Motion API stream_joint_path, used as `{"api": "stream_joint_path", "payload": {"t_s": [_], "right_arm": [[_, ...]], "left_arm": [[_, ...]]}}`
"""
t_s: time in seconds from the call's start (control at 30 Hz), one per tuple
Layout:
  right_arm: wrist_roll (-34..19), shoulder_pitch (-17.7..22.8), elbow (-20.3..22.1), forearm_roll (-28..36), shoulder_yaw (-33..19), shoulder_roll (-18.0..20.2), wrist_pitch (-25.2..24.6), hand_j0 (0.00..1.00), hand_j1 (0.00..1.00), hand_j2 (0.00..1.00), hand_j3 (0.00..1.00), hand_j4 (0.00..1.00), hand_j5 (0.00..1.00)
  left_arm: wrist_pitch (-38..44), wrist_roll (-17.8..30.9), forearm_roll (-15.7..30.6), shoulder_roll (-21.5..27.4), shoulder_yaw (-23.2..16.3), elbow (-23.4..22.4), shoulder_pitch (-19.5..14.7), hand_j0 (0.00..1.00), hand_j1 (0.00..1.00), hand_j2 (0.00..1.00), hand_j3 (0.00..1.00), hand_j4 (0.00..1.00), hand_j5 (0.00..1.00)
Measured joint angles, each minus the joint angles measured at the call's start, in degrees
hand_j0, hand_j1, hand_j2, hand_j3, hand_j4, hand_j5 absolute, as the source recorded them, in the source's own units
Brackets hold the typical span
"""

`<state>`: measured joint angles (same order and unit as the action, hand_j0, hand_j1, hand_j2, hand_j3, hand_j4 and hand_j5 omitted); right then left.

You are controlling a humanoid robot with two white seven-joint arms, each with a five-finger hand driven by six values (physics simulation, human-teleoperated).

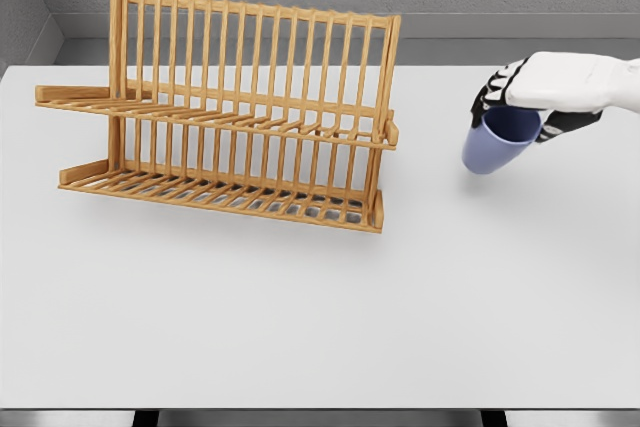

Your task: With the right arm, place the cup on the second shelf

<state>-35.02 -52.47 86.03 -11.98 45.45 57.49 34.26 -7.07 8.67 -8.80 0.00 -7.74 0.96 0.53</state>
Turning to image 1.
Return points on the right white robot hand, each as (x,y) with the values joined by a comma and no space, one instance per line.
(555,81)

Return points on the blue cup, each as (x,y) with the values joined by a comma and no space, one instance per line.
(495,144)

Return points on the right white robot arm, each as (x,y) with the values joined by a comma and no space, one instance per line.
(632,87)

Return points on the wooden dish rack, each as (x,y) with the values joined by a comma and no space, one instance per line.
(235,112)

